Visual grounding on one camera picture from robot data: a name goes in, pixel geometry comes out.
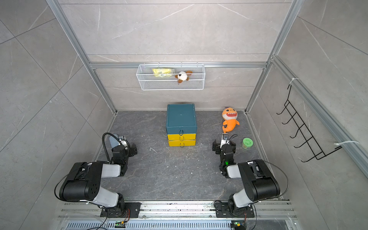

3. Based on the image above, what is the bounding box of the yellow drawer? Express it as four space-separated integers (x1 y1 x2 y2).
168 140 196 148

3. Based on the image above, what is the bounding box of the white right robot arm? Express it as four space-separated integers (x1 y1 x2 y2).
212 139 281 216

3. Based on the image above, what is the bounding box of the green lidded round tin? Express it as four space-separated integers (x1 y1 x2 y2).
242 138 254 150

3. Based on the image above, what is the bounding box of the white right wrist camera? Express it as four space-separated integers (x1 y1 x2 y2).
220 133 229 148

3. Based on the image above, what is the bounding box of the teal drawer cabinet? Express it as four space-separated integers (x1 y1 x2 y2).
166 103 197 136

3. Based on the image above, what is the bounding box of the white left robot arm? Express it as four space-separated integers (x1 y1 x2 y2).
55 141 137 212

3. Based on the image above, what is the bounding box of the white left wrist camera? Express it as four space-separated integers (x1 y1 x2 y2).
118 136 128 149

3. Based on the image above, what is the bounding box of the black wire wall hook rack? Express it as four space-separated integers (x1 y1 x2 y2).
277 85 342 163

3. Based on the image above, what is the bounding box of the orange shark plush toy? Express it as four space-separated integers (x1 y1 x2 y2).
222 107 240 133

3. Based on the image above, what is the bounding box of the brown white plush dog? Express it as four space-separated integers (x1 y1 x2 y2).
175 71 193 84

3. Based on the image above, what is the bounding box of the white wire wall basket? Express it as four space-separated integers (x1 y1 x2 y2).
136 63 206 91

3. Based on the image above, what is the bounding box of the blue grey cylinder case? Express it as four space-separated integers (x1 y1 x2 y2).
109 134 120 149

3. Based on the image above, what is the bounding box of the yellow item in basket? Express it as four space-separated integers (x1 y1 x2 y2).
152 68 175 78

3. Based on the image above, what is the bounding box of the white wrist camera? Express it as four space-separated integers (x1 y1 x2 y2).
118 136 128 149
220 133 229 148

